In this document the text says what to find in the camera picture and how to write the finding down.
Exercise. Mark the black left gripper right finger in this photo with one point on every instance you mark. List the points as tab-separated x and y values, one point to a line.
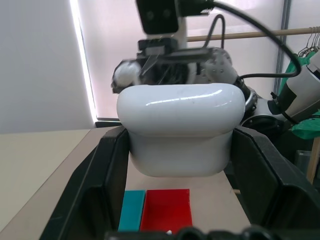
270	185

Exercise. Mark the wooden clothes rod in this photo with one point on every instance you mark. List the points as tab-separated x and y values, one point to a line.
250	34

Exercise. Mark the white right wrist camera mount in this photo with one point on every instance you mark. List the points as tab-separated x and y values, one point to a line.
160	15

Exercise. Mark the red flat block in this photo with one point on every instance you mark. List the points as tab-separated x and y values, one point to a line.
165	212

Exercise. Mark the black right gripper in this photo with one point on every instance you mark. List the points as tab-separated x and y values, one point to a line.
172	67

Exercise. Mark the green hanging garment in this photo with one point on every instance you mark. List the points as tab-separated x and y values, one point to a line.
307	127

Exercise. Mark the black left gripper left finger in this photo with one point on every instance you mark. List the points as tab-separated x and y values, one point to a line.
97	180

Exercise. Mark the metal clothes hangers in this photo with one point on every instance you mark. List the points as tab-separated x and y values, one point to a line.
311	42

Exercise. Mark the wooden rack leg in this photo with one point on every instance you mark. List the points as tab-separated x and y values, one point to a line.
313	160

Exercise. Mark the teal flat block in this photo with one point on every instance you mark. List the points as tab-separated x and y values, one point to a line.
131	211

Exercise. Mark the white earbud charging case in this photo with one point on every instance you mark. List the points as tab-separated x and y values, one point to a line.
180	130

